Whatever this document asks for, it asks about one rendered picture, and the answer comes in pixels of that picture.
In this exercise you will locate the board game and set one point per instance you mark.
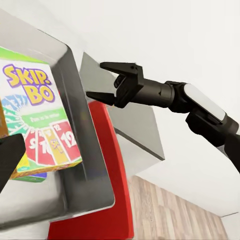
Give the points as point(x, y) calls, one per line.
point(34, 178)
point(30, 104)

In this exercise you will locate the toy box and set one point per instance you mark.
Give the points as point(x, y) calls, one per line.
point(69, 192)

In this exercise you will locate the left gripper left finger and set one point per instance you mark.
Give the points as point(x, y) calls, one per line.
point(12, 150)

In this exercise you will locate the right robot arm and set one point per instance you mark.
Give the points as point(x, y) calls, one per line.
point(205, 117)

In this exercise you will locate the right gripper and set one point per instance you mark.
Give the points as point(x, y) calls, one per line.
point(135, 88)

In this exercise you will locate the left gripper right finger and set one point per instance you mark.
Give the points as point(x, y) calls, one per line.
point(232, 149)

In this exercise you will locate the swivel chair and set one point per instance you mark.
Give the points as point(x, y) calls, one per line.
point(114, 223)

